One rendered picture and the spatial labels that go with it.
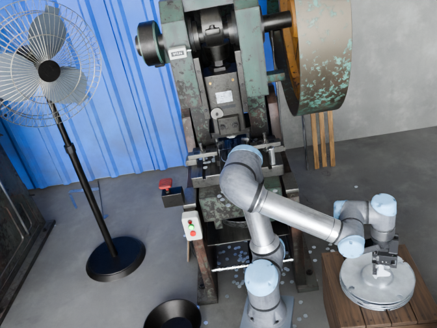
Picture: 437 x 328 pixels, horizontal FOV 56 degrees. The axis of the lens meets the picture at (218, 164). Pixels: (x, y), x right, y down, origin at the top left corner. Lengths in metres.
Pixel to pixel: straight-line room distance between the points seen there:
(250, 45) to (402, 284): 1.14
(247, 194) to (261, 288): 0.39
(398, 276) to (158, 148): 2.12
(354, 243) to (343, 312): 0.56
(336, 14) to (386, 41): 1.84
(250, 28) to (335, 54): 0.39
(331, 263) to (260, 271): 0.54
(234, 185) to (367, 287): 0.82
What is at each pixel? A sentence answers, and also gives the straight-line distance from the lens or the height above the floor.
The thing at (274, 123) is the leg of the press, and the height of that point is 0.73.
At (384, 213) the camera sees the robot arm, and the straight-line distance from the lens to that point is 1.40.
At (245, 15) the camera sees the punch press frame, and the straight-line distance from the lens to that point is 1.71.
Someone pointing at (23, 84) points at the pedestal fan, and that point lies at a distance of 2.06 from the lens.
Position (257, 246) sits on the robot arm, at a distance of 1.56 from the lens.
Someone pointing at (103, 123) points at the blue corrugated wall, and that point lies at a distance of 3.35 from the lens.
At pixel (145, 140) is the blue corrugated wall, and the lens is 3.36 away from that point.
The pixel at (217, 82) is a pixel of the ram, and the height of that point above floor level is 1.14.
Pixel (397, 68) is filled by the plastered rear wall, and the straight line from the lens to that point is 3.41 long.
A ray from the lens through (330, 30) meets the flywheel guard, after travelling 1.48.
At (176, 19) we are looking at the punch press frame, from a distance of 1.72.
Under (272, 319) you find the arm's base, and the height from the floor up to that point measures 0.50.
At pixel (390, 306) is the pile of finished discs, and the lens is 1.81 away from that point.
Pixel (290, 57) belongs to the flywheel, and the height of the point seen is 1.10.
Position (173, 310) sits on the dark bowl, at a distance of 2.33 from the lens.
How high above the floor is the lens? 1.78
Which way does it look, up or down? 32 degrees down
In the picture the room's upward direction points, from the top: 11 degrees counter-clockwise
